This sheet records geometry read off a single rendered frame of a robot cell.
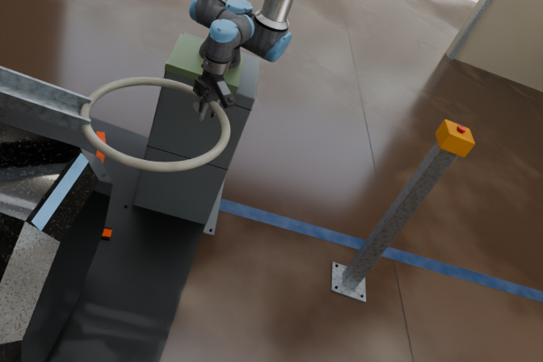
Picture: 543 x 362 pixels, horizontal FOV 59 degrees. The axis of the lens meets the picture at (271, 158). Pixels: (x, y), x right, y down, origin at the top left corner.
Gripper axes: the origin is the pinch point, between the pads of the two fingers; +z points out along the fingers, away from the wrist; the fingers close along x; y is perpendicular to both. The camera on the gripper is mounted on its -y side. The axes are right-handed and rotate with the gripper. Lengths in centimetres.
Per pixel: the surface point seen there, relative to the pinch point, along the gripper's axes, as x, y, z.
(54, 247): 68, -18, 12
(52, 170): 59, 1, 2
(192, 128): -17.4, 23.8, 27.4
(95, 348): 51, -18, 85
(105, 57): -64, 171, 83
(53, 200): 63, -8, 5
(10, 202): 73, -6, 2
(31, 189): 67, -4, 2
